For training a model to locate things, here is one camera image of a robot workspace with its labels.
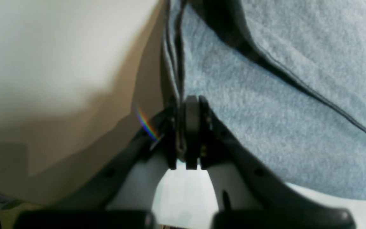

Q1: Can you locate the grey t-shirt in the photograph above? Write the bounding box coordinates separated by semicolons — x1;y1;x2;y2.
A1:
163;0;366;200

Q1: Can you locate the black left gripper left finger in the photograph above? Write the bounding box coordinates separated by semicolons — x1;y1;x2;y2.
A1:
14;101;178;229

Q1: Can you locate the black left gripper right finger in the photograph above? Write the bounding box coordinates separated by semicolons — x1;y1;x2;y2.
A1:
183;96;356;229

